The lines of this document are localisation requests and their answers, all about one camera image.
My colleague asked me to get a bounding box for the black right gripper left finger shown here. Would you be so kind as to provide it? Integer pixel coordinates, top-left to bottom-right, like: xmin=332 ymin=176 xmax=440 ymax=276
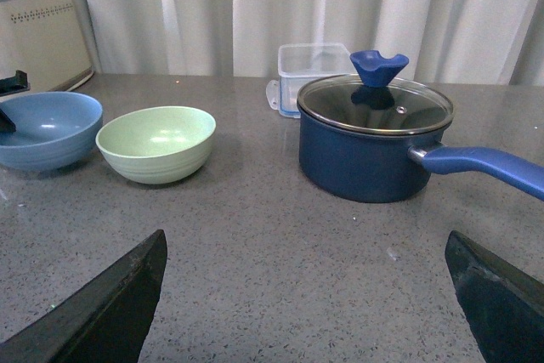
xmin=1 ymin=230 xmax=167 ymax=362

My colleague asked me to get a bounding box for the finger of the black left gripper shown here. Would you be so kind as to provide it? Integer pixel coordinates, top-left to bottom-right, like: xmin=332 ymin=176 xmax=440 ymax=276
xmin=0 ymin=70 xmax=29 ymax=97
xmin=0 ymin=110 xmax=16 ymax=133

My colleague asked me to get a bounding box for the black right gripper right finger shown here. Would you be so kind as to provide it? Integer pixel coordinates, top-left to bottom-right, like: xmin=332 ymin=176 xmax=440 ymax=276
xmin=445 ymin=230 xmax=543 ymax=362

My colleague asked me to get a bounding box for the blue bowl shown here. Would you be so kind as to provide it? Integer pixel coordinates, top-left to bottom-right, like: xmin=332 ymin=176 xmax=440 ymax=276
xmin=1 ymin=91 xmax=103 ymax=171

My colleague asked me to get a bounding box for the green bowl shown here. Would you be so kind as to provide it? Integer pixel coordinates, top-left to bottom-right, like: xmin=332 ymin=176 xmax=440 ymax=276
xmin=95 ymin=106 xmax=216 ymax=184

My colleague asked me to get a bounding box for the cream toaster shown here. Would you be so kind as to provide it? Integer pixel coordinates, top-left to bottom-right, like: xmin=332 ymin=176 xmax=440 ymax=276
xmin=1 ymin=0 xmax=94 ymax=92

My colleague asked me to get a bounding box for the dark blue saucepan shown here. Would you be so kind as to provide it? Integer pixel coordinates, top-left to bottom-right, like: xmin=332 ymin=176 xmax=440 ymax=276
xmin=297 ymin=103 xmax=544 ymax=204

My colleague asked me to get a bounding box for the glass pot lid blue knob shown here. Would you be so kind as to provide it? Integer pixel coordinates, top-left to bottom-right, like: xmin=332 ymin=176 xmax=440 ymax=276
xmin=297 ymin=50 xmax=454 ymax=136

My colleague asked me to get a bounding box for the clear plastic food container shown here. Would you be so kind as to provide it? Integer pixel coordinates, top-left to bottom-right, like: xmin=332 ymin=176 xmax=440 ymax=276
xmin=265 ymin=43 xmax=356 ymax=118

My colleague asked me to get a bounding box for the white curtain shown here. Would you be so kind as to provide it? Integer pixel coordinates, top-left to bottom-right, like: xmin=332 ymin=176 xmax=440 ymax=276
xmin=76 ymin=0 xmax=543 ymax=86

